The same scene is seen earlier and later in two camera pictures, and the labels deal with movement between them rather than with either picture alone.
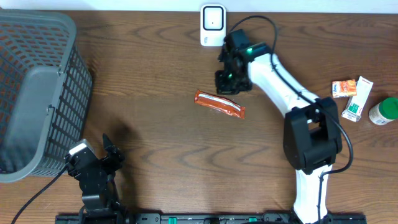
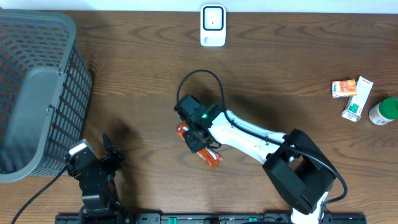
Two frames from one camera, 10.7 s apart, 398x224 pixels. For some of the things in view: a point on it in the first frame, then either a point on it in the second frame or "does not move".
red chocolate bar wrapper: [219, 103] -> [211, 157]
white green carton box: [357, 99] does not move
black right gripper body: [230, 81] -> [193, 141]
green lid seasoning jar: [384, 112] does not move
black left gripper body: [109, 164] does not move
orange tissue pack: [344, 88] does not move
